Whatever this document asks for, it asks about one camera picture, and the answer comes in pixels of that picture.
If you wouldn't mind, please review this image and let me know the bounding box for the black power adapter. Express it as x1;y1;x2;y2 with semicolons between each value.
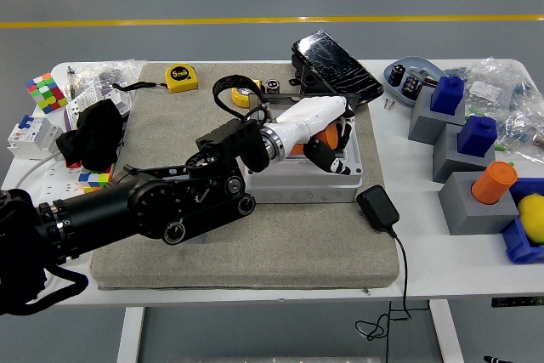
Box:
355;184;401;233

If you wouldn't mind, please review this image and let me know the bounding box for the white junction box clear lid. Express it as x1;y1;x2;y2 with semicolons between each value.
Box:
243;91;365;205

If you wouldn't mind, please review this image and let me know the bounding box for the black cloth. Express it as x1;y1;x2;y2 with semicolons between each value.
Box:
54;99;127;172

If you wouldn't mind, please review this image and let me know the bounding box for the blue-grey oval tray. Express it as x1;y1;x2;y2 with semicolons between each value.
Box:
382;55;445;109

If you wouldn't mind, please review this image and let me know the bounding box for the blue block battery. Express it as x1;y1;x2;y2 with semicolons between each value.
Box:
429;75;465;116
456;115;498;158

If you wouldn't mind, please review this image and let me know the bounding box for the small colourful puzzle cube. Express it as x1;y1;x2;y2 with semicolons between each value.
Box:
77;162;116;194

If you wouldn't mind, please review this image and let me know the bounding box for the clear plastic parts bag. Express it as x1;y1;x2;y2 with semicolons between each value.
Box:
492;103;544;164
444;55;544;116
74;59;149;96

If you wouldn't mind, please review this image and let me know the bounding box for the white modular socket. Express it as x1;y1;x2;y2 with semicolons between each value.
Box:
63;84;133;131

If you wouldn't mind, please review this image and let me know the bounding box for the yellow lemon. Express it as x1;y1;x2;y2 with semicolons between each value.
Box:
517;194;544;246

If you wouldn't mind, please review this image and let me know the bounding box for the white circuit breaker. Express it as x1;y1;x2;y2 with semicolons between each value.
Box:
6;114;65;162

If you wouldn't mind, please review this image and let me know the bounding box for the black table control panel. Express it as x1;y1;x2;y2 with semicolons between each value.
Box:
491;296;544;309

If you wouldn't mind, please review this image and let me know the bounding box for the round yellow tape measure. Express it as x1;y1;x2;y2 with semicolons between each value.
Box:
230;78;263;109

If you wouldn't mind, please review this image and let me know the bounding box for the orange cylinder battery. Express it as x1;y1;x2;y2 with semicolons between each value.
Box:
290;124;343;156
470;161;519;206

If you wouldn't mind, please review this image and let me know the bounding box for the clear pen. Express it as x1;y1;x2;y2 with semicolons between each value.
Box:
66;65;77;103

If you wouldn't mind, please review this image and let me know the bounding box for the white table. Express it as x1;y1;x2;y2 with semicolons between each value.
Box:
0;59;544;363

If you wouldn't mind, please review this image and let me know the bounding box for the black box with cracked lid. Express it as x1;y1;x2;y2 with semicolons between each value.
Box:
288;30;385;107

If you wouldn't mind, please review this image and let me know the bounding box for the black adapter cord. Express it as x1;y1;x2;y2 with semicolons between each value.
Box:
354;228;431;363

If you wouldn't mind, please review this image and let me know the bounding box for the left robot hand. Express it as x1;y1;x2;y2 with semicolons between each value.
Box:
265;95;357;177

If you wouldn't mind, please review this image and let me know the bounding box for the large colourful puzzle cube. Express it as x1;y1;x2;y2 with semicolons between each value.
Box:
25;72;69;115

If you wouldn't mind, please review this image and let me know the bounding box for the blue plastic bin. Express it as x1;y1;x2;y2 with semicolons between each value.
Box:
500;177;544;265

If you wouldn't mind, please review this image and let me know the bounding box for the square yellow tape measure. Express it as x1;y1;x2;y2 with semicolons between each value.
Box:
110;64;201;94

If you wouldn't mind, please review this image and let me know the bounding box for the grey-brown fabric mat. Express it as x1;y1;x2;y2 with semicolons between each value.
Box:
89;60;401;292

